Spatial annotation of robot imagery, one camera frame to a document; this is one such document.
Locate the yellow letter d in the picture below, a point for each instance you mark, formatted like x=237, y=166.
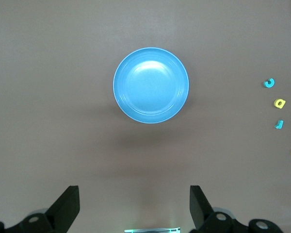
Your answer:
x=283, y=102

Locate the brown table cover sheet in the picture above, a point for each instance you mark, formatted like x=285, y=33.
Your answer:
x=63, y=72

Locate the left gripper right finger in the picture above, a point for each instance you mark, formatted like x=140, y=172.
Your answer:
x=201, y=213

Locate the teal letter c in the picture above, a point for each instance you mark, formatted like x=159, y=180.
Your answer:
x=266, y=84

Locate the teal letter r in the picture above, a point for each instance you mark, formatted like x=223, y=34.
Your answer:
x=280, y=124

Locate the blue plate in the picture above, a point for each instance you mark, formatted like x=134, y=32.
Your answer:
x=150, y=85

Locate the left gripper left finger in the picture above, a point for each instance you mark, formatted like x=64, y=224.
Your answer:
x=63, y=213

